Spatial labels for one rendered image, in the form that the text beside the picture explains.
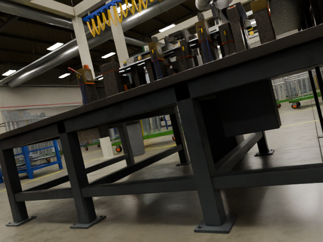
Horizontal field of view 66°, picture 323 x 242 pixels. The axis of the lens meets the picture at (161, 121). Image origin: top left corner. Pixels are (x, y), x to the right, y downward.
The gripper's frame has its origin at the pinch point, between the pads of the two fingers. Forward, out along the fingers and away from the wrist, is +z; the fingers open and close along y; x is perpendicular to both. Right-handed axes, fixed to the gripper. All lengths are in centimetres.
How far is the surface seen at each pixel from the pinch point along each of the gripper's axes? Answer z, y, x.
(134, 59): -3, -13, -76
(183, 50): 13.7, 21.2, -20.3
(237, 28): 17.8, 40.0, 15.6
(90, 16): -207, -267, -304
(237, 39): 23.3, 40.0, 14.3
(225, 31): 12.7, 24.1, 7.1
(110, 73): 11, 21, -79
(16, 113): -110, -444, -887
